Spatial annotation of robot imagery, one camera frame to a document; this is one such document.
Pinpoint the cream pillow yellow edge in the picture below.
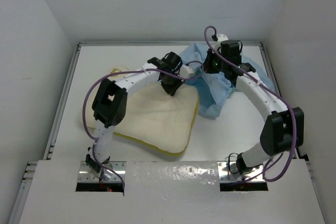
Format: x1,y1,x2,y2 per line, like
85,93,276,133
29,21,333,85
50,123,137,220
96,63,199,157

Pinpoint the light blue pillowcase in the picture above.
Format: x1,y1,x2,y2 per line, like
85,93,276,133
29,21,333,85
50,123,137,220
181,42,275,120

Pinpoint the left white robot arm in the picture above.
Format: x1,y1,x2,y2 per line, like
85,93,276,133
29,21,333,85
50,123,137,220
82,52,185,174

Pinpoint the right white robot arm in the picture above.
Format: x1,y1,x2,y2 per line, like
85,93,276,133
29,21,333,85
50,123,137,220
204,36,304,175

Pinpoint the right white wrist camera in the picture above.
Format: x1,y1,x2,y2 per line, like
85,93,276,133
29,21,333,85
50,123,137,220
212,34,229,50

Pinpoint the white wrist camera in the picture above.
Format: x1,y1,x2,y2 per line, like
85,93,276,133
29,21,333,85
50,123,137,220
212,34,229,50
179,65,195,79

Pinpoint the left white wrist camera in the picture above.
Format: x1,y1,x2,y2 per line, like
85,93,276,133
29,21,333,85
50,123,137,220
179,65,195,79

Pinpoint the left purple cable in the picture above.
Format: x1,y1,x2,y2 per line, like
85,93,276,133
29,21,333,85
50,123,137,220
83,60,204,190

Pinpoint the purple cable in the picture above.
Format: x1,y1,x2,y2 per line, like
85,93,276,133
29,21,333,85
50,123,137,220
204,26,300,183
83,60,204,190

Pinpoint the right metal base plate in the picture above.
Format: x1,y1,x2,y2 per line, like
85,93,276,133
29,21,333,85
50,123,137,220
217,161,265,184

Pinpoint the metal base plate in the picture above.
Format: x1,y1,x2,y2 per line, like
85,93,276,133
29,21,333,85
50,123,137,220
217,161,265,184
77,162,126,183

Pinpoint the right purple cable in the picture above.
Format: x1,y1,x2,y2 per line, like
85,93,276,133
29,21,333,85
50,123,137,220
204,26,300,183

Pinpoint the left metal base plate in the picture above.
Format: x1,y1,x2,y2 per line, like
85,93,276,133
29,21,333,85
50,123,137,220
77,162,126,183

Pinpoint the aluminium table frame rail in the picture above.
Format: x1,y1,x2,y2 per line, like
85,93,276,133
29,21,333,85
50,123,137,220
19,40,313,183

